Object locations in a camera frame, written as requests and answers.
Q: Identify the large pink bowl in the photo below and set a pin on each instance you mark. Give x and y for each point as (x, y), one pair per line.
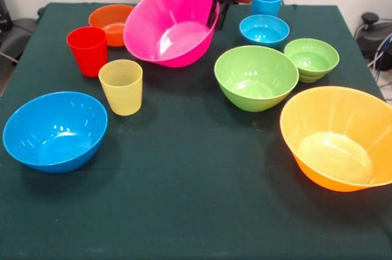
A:
(171, 27)

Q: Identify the large green bowl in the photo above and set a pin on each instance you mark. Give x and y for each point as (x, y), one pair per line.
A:
(254, 73)

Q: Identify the small blue bowl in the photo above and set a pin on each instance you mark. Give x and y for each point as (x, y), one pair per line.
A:
(263, 30)

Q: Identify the blue cup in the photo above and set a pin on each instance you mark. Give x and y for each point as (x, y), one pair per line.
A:
(268, 3)

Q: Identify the small green bowl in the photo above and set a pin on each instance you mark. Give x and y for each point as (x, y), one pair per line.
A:
(312, 58)

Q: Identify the small red-orange bowl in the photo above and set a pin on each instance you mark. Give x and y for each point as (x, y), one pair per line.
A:
(110, 16)

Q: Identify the yellow cup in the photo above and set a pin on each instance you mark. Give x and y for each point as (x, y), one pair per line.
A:
(122, 95)

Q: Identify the red cup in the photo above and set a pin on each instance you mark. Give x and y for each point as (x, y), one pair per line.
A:
(88, 55)

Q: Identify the large orange bowl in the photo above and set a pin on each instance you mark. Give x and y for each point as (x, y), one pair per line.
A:
(337, 119)

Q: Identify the dark green tablecloth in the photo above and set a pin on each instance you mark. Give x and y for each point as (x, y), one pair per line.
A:
(183, 180)

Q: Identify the large blue bowl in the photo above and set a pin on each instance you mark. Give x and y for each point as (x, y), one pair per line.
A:
(55, 131)

